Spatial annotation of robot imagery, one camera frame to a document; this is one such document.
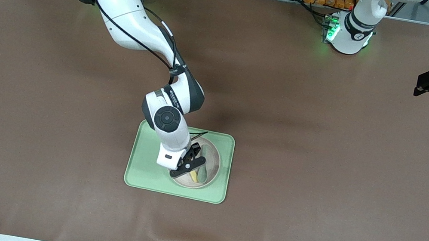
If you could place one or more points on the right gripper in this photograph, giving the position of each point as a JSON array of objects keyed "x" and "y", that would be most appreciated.
[{"x": 193, "y": 151}]

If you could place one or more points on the yellow plastic fork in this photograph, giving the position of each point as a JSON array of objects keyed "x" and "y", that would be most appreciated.
[{"x": 193, "y": 176}]

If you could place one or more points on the light green rectangular tray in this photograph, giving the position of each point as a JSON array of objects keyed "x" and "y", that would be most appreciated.
[{"x": 141, "y": 169}]

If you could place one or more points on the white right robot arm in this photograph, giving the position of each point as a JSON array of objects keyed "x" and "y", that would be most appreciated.
[{"x": 127, "y": 14}]

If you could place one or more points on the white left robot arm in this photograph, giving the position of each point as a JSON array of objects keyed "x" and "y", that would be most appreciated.
[{"x": 352, "y": 36}]

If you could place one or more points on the beige round plate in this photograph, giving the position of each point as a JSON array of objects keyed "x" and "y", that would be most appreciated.
[{"x": 213, "y": 168}]

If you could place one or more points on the pale green plastic spoon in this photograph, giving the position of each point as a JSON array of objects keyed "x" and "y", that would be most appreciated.
[{"x": 202, "y": 173}]

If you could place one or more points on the brown table mat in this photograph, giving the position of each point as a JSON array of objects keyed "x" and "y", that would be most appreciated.
[{"x": 57, "y": 177}]

